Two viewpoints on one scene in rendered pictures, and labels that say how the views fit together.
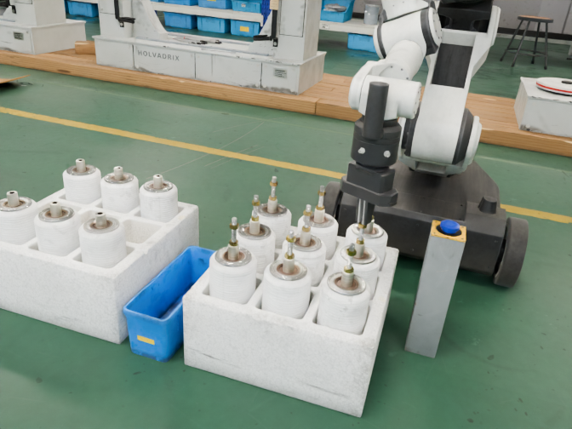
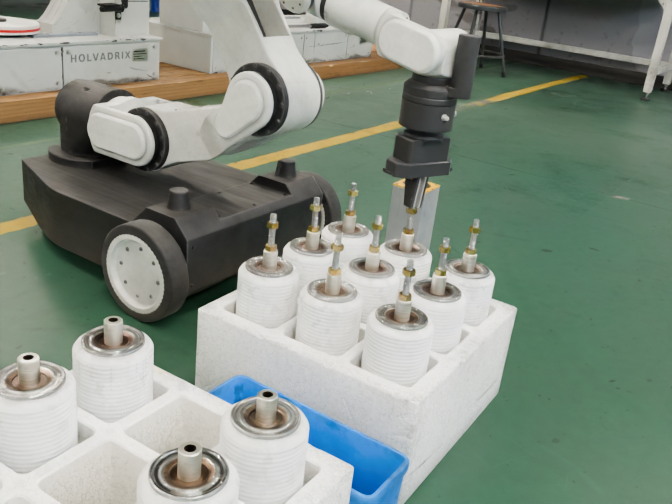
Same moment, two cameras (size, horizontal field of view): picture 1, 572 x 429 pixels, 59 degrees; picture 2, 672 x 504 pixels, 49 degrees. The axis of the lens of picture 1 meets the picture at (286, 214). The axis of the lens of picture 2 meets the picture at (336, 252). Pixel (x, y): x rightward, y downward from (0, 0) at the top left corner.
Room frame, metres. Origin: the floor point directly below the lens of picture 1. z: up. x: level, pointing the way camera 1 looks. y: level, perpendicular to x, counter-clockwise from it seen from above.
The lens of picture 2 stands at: (0.75, 1.03, 0.73)
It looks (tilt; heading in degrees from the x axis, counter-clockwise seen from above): 23 degrees down; 284
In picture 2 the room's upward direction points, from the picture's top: 7 degrees clockwise
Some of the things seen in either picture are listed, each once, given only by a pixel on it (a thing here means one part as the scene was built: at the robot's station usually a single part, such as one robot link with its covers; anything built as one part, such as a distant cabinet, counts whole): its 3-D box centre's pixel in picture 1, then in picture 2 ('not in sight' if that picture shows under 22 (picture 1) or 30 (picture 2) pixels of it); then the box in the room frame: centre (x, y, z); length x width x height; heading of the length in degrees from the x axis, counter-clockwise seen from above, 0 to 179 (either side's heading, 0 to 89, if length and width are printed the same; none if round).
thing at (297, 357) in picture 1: (299, 302); (359, 354); (0.96, -0.05, 0.09); 0.39 x 0.39 x 0.18; 74
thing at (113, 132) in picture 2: not in sight; (149, 131); (1.61, -0.48, 0.28); 0.21 x 0.20 x 0.13; 163
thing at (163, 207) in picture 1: (159, 217); (114, 403); (1.19, 0.34, 0.16); 0.10 x 0.10 x 0.18
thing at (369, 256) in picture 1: (357, 254); (405, 248); (0.92, -0.16, 0.25); 0.08 x 0.08 x 0.01
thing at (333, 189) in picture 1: (331, 213); (144, 270); (1.42, -0.14, 0.10); 0.20 x 0.05 x 0.20; 163
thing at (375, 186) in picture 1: (371, 167); (424, 137); (0.92, -0.16, 0.45); 0.13 x 0.10 x 0.12; 49
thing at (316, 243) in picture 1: (305, 243); (371, 268); (0.96, -0.05, 0.25); 0.08 x 0.08 x 0.01
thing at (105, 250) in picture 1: (105, 260); (259, 484); (0.96, 0.40, 0.16); 0.10 x 0.10 x 0.18
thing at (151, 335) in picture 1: (180, 300); (294, 465); (0.97, 0.24, 0.06); 0.30 x 0.11 x 0.12; 163
